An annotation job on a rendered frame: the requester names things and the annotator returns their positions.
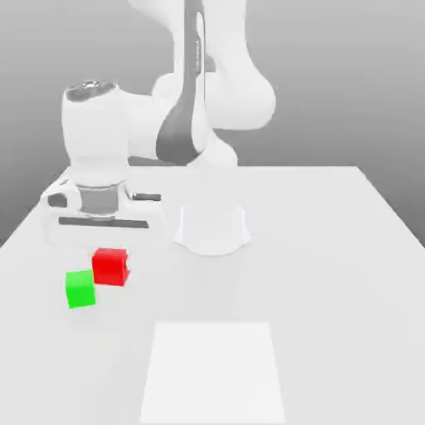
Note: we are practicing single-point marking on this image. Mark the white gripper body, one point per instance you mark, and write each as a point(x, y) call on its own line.
point(103, 232)

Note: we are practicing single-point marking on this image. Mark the small red cube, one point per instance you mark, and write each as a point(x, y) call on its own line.
point(108, 267)

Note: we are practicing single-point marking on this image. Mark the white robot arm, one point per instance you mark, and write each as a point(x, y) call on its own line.
point(96, 126)

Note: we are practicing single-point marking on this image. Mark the small green cube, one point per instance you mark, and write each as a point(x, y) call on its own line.
point(79, 289)

